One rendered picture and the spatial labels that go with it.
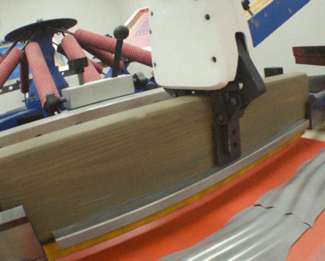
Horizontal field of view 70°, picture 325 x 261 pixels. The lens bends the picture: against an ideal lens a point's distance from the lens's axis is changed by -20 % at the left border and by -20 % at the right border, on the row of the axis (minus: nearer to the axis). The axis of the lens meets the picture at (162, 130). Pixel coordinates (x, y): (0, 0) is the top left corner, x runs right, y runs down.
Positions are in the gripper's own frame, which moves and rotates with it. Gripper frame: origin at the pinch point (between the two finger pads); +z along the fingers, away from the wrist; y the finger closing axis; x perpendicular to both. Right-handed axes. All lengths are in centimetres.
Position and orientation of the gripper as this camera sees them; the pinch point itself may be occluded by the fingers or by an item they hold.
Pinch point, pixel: (213, 138)
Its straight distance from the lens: 27.2
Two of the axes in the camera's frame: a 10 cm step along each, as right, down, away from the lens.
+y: 5.6, 1.3, -8.2
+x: 8.2, -2.7, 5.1
